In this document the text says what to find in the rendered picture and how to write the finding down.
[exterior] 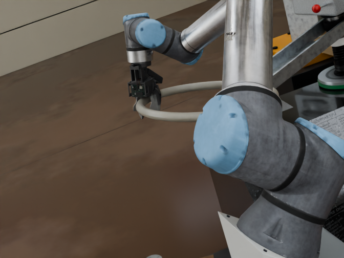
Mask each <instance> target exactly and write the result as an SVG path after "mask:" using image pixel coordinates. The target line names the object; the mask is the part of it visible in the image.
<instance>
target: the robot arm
mask: <svg viewBox="0 0 344 258"><path fill-rule="evenodd" d="M123 25H124V33H125V42H126V51H127V60H128V62H129V63H131V66H130V73H131V81H130V82H128V83H127V86H128V94H129V97H131V96H132V97H135V98H136V103H137V101H138V100H139V99H140V98H142V97H149V96H150V100H151V104H150V109H152V110H156V111H160V106H161V91H160V89H159V87H158V83H162V81H163V77H161V76H160V75H158V74H157V73H155V72H154V71H152V70H151V69H149V68H147V67H148V66H150V65H152V64H151V61H152V60H153V50H154V51H156V52H159V53H161V54H164V55H166V56H168V57H170V58H173V59H175V60H177V61H179V62H180V63H183V64H186V65H194V64H195V63H196V62H197V61H198V60H199V59H200V57H201V56H202V53H203V49H204V48H205V47H206V46H207V45H209V44H210V43H211V42H213V41H214V40H215V39H217V38H218V37H219V36H221V35H222V34H223V33H225V37H224V57H223V77H222V90H221V91H219V92H218V93H217V94H216V95H215V96H214V97H213V98H211V99H210V100H209V101H208V102H207V103H206V104H205V106H204V107H203V113H201V114H199V116H198V119H197V122H196V126H195V131H194V135H193V141H194V150H195V153H196V156H197V158H198V159H199V161H200V162H201V163H202V164H204V165H205V166H208V167H210V168H212V169H213V170H215V171H216V172H218V173H221V174H225V175H228V176H231V177H234V178H236V179H239V180H242V181H244V182H247V183H250V184H252V185H255V186H258V187H261V188H263V191H262V193H261V195H260V197H259V198H258V199H257V200H256V201H255V202H254V203H253V204H252V205H251V206H250V207H249V208H248V209H247V210H246V211H245V212H244V213H243V214H242V215H241V216H240V218H239V220H238V222H237V224H236V225H237V227H238V229H239V230H240V231H241V232H242V233H243V234H244V235H246V236H247V237H249V238H250V239H252V240H253V241H255V242H256V243H258V244H259V245H261V246H263V247H265V248H266V249H268V250H270V251H272V252H274V253H276V254H278V255H281V256H283V257H285V258H319V255H320V245H321V233H322V228H323V225H324V223H325V221H326V219H327V217H328V215H329V213H330V211H331V209H332V207H333V205H334V203H335V201H336V199H337V197H338V195H339V193H340V191H341V189H342V186H343V184H344V140H343V139H341V138H339V137H337V136H335V135H334V134H332V133H330V132H329V131H327V130H325V129H323V128H321V127H319V126H317V125H315V124H313V123H312V122H310V121H308V120H306V119H303V118H301V117H299V118H297V119H296V120H295V122H294V124H292V123H290V122H287V121H285V120H283V118H282V101H281V99H280V97H279V96H278V94H277V93H275V92H274V91H273V0H220V1H219V2H218V3H217V4H216V5H214V6H213V7H212V8H211V9H210V10H208V11H207V12H206V13H205V14H204V15H202V16H201V17H200V18H199V19H198V20H196V21H195V22H194V23H193V24H192V25H190V26H189V27H188V28H186V29H184V30H183V31H182V32H178V31H176V30H174V29H172V28H169V27H167V26H165V25H163V24H161V23H160V22H159V21H157V20H155V19H150V18H149V15H148V13H139V14H131V15H125V16H124V17H123ZM129 86H131V93H130V89H129ZM151 94H152V95H151ZM136 103H135V105H134V106H133V111H137V110H136Z"/></svg>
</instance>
